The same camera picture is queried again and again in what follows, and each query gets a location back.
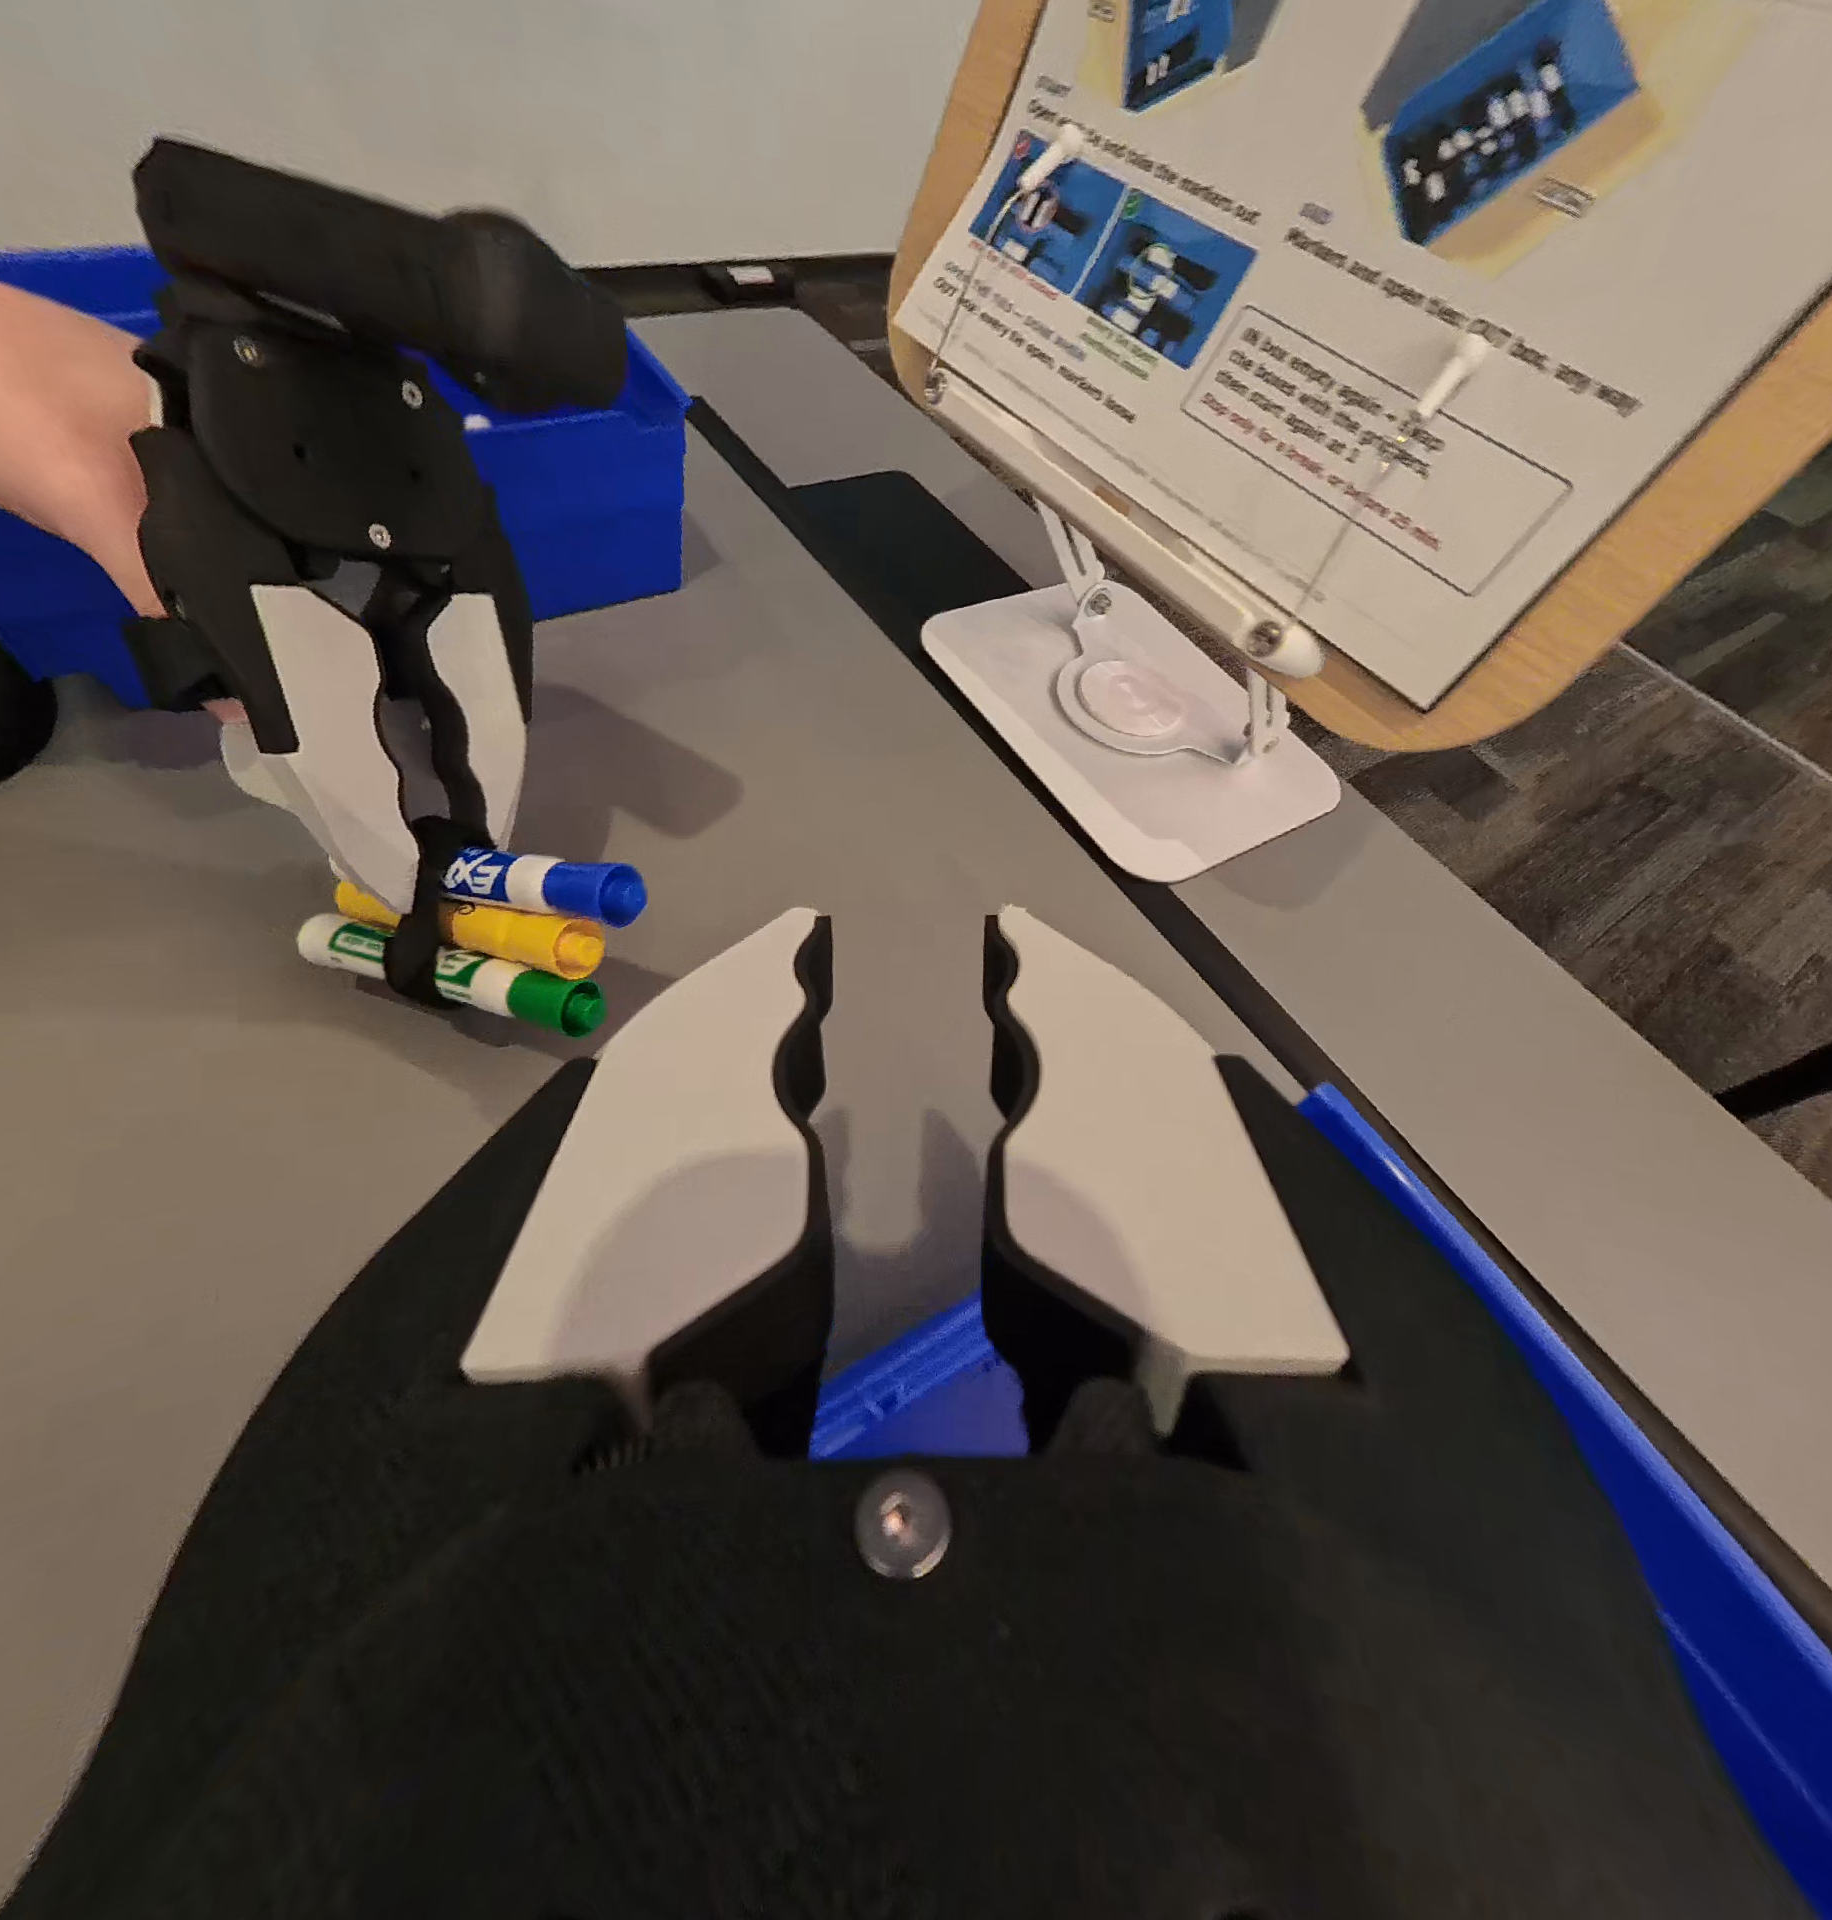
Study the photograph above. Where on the small black device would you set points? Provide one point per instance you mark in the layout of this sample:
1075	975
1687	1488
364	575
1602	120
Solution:
747	278

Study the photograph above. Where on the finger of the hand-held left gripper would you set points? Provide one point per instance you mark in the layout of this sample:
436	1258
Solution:
324	690
489	721

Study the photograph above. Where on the blue dry-erase marker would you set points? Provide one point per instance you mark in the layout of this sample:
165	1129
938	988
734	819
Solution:
600	887

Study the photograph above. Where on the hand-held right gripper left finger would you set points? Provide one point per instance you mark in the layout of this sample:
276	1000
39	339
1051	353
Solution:
661	1185

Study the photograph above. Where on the blue plastic bin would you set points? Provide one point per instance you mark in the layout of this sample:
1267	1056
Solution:
916	1395
585	495

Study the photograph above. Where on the black chair leg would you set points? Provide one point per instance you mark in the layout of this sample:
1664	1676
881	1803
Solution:
1815	1068

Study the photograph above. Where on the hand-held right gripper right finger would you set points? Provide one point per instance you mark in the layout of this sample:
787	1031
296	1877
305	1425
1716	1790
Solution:
1155	1185

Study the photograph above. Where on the green dry-erase marker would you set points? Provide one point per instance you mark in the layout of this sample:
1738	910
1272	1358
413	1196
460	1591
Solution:
549	1002

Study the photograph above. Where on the person's left hand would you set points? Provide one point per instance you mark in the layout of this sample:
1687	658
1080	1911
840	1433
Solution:
45	405

